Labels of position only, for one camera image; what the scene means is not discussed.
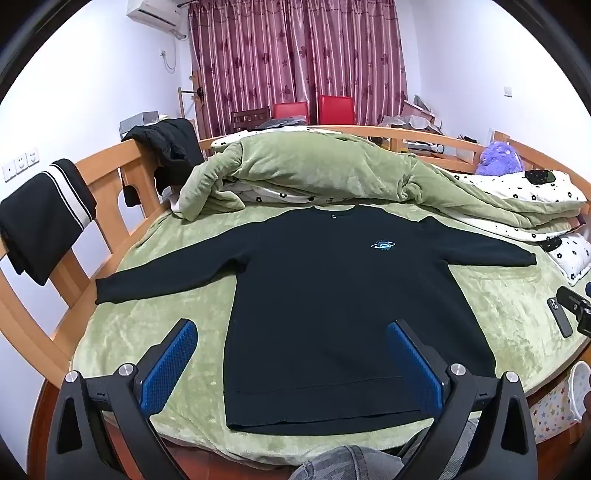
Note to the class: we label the pink floral curtain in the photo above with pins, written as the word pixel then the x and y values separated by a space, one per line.
pixel 286 55

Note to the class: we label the white air conditioner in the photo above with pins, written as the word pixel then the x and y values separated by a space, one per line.
pixel 152 11

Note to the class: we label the white pillow with black flowers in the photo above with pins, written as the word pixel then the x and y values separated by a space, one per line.
pixel 570 256

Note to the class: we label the dark wooden chair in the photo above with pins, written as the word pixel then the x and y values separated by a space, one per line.
pixel 249 119

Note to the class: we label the grey box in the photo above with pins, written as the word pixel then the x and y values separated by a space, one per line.
pixel 138 122

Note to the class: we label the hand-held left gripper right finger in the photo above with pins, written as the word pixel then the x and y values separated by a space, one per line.
pixel 415 364

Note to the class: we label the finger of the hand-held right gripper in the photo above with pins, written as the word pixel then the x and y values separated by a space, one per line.
pixel 575 304

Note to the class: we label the star printed cloth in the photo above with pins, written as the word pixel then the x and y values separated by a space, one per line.
pixel 551 413

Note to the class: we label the person's grey camouflage trouser leg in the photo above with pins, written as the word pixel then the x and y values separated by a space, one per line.
pixel 351 464

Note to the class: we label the white wall socket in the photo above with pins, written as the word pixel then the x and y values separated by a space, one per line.
pixel 33 157
pixel 21 164
pixel 9 171

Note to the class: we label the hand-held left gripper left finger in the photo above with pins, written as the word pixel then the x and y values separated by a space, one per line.
pixel 168 364

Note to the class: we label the wooden bed frame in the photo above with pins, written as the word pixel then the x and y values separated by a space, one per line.
pixel 106 175

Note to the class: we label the black sweater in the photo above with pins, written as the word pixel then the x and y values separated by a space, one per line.
pixel 314 300

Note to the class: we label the red chair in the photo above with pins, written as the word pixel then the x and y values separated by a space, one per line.
pixel 336 110
pixel 290 111

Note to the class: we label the green plush bed blanket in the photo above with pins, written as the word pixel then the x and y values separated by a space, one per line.
pixel 161 337

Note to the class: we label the black jacket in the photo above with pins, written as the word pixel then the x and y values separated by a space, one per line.
pixel 171 143

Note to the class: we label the black garment with white stripes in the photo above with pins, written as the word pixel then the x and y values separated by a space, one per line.
pixel 37 217

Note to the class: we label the purple plush toy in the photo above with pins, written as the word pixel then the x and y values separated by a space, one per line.
pixel 498 159

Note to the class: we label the white slipper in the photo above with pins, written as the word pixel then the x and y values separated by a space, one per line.
pixel 579 387

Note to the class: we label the green quilt with flower lining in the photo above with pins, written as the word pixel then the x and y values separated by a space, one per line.
pixel 323 161

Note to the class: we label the black smartphone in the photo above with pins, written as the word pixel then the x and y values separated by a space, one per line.
pixel 559 317

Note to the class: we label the wooden coat rack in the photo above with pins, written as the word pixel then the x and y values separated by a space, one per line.
pixel 199 94

